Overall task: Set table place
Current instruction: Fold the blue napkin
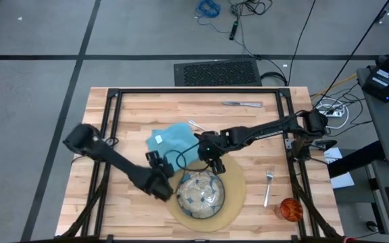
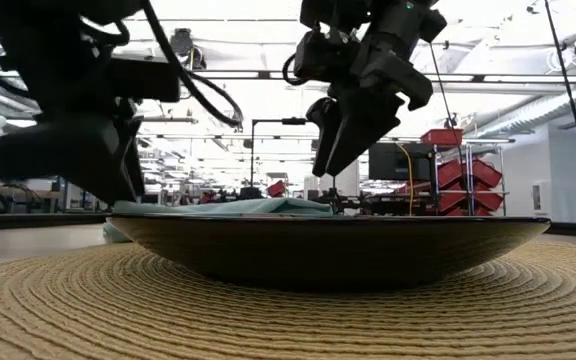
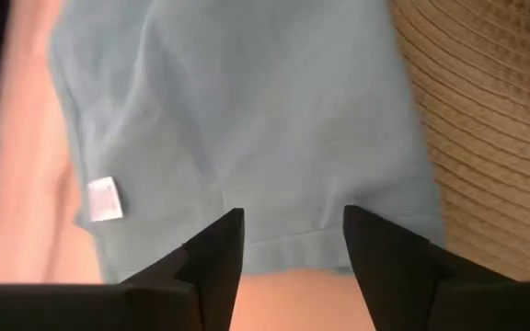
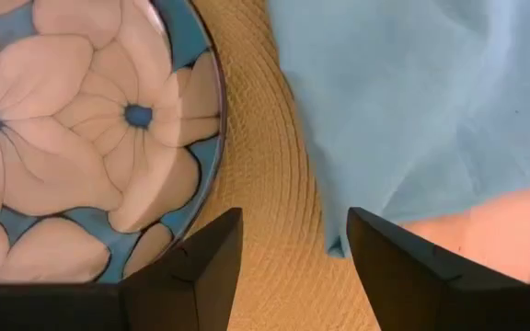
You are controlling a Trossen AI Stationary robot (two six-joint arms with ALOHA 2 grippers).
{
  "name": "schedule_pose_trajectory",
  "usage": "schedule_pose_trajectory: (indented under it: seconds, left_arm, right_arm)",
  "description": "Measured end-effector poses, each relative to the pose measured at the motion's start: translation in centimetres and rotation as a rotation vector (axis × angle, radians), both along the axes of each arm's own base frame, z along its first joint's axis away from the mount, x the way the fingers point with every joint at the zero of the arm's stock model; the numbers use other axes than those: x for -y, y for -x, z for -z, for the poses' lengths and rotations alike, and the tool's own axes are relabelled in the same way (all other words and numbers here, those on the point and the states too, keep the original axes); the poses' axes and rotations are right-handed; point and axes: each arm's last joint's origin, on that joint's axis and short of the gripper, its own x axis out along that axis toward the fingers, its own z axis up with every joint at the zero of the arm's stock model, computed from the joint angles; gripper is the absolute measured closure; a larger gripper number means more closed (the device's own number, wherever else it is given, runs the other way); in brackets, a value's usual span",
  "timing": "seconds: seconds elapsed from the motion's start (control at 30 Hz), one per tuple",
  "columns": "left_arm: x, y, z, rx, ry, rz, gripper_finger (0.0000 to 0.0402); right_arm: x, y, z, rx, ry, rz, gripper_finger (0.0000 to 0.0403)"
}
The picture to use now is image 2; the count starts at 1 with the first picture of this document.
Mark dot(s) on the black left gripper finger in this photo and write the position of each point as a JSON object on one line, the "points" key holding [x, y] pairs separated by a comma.
{"points": [[110, 182], [135, 155]]}

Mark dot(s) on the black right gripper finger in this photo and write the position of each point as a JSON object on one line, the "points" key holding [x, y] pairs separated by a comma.
{"points": [[325, 130], [368, 125]]}

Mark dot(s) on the light blue cloth napkin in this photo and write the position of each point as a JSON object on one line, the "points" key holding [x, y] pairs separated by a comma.
{"points": [[268, 206]]}

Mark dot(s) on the patterned ceramic plate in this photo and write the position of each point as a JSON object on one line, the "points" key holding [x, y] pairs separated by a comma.
{"points": [[328, 250]]}

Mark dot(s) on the round woven straw placemat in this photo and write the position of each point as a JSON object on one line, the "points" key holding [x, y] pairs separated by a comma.
{"points": [[288, 325]]}

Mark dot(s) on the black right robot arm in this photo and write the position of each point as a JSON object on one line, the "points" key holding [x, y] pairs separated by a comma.
{"points": [[398, 20]]}

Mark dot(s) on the black monitor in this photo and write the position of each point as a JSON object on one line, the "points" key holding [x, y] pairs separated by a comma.
{"points": [[385, 162]]}

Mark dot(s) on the white building column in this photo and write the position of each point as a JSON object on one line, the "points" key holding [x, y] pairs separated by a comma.
{"points": [[348, 180]]}

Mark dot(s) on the wooden background desk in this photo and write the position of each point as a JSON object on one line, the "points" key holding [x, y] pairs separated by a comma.
{"points": [[43, 195]]}

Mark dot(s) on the flat red storage bin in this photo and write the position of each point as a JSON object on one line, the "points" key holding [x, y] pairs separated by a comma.
{"points": [[442, 136]]}

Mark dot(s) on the small red background bin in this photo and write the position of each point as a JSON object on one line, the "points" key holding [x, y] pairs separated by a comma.
{"points": [[276, 189]]}

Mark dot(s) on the dark background workbench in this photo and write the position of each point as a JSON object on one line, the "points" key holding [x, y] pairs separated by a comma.
{"points": [[368, 202]]}

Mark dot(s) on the tilted red storage bin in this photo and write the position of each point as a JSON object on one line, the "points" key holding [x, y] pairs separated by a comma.
{"points": [[450, 200], [488, 200], [449, 172], [485, 174]]}

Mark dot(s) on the dark background machinery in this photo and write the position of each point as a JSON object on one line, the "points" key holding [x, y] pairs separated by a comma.
{"points": [[250, 192]]}

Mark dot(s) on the metal storage rack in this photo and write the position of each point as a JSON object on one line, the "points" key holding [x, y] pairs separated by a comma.
{"points": [[469, 170]]}

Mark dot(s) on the long ceiling light bar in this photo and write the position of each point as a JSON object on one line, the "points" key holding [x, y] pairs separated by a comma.
{"points": [[518, 78]]}

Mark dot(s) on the black slanted pole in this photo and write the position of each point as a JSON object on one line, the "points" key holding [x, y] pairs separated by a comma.
{"points": [[572, 100]]}

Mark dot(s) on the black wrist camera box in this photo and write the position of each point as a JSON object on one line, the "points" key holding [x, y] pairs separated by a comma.
{"points": [[323, 55]]}

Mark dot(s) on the gray ventilation duct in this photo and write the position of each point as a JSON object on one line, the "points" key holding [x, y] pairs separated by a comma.
{"points": [[543, 110]]}

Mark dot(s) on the white wall box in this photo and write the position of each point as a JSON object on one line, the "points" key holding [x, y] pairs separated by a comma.
{"points": [[543, 195]]}

